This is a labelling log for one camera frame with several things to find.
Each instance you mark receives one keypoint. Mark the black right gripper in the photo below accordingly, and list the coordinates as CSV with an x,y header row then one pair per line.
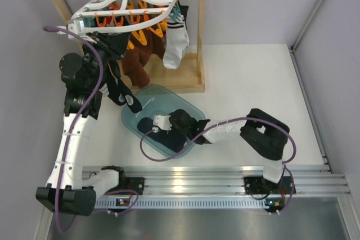
x,y
173,125

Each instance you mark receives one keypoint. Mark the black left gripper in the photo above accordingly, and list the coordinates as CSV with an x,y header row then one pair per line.
x,y
114,44

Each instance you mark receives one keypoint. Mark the white plastic clip hanger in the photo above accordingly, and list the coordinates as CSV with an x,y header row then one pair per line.
x,y
125,16

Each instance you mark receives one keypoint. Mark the black sock with white label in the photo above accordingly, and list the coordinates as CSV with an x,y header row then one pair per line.
x,y
114,88

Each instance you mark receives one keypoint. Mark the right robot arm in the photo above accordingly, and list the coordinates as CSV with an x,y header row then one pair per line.
x,y
269,137

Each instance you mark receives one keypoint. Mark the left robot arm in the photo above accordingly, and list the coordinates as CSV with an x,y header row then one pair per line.
x,y
87,78

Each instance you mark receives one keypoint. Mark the dark navy sock in basin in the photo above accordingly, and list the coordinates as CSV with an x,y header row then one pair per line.
x,y
167,141

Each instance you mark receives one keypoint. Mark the orange clothes peg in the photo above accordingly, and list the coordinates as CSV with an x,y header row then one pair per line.
x,y
140,36

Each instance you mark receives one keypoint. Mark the brown hanging sock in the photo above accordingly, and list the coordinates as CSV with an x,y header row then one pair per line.
x,y
157,44
135,59

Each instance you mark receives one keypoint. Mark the teal plastic basin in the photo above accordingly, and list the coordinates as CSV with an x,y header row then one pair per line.
x,y
157,100

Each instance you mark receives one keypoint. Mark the white hanging sock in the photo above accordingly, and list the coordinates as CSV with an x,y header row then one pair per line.
x,y
177,41

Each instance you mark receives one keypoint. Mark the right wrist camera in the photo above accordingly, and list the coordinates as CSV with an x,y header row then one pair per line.
x,y
161,122

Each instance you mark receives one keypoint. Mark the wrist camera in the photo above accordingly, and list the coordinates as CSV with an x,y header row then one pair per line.
x,y
75,26
161,122

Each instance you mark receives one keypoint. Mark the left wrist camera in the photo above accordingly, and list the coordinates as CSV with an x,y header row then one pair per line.
x,y
75,26

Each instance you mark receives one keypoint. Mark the wooden drying rack frame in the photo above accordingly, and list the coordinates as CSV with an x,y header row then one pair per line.
x,y
188,78

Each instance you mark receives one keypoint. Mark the aluminium mounting rail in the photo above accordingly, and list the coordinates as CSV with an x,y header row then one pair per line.
x,y
233,187

